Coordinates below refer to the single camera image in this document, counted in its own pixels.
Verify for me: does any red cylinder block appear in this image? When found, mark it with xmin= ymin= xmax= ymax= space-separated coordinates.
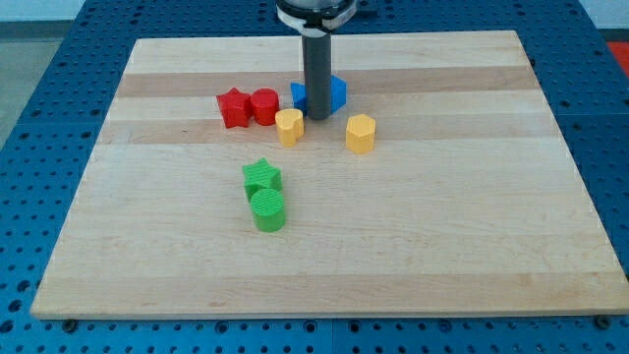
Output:
xmin=251 ymin=88 xmax=279 ymax=126

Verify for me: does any green star block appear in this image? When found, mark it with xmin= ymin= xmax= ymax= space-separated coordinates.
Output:
xmin=242 ymin=158 xmax=283 ymax=201

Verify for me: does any red star block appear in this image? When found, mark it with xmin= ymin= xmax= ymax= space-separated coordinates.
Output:
xmin=216 ymin=88 xmax=253 ymax=129

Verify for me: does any blue block left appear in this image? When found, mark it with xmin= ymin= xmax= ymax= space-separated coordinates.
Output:
xmin=290 ymin=83 xmax=308 ymax=115

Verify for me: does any blue block right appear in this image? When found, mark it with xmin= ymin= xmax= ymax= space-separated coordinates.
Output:
xmin=331 ymin=76 xmax=347 ymax=113

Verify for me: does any blue block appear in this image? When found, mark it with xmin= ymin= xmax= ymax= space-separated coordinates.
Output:
xmin=331 ymin=76 xmax=347 ymax=113
xmin=290 ymin=83 xmax=308 ymax=115

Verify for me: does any wooden board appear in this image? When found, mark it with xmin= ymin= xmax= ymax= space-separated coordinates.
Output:
xmin=31 ymin=30 xmax=628 ymax=320

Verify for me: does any green cylinder block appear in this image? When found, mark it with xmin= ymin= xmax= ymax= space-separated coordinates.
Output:
xmin=250 ymin=189 xmax=286 ymax=232

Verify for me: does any yellow heart block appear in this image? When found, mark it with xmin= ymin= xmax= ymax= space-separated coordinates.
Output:
xmin=275 ymin=108 xmax=305 ymax=148

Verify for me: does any yellow hexagon block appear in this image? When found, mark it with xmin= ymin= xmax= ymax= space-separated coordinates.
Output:
xmin=346 ymin=114 xmax=376 ymax=154

